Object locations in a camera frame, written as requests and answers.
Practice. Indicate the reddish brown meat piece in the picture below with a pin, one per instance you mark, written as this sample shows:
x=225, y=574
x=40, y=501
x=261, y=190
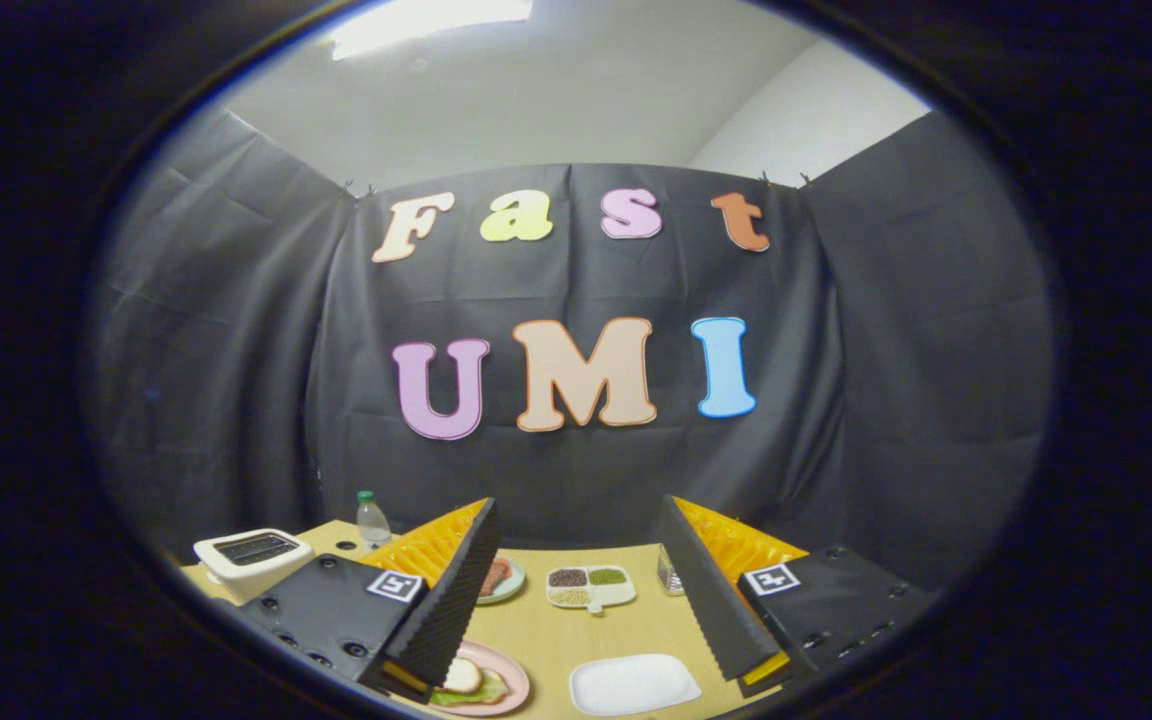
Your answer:
x=496, y=577

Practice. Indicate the pale green round plate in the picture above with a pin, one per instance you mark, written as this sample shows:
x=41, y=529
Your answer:
x=514, y=592

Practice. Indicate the white divided condiment tray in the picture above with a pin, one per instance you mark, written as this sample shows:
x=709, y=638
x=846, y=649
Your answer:
x=616, y=595

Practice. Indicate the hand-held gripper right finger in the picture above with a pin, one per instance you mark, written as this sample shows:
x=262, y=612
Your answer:
x=711, y=600

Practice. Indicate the clear glass cup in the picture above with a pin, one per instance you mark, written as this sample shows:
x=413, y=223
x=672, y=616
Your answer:
x=669, y=580

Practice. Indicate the clear plastic water bottle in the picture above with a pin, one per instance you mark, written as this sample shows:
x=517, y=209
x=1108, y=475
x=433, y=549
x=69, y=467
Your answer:
x=373, y=525

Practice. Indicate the brown bread slice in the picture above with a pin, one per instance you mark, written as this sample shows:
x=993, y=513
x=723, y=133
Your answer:
x=463, y=676

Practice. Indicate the white rectangular plate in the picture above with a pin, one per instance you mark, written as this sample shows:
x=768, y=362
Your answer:
x=636, y=685

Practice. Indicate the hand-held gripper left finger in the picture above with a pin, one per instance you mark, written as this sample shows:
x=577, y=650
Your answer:
x=456, y=600

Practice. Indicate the green lettuce leaf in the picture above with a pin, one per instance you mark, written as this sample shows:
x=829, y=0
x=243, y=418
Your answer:
x=491, y=692

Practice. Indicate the white toaster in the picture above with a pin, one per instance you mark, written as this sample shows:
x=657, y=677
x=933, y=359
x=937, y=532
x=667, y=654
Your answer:
x=236, y=575

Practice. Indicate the pink round plate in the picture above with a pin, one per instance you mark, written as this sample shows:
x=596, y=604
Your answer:
x=516, y=680

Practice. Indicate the black backdrop cloth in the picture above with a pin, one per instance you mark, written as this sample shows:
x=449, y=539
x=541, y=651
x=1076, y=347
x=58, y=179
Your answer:
x=586, y=470

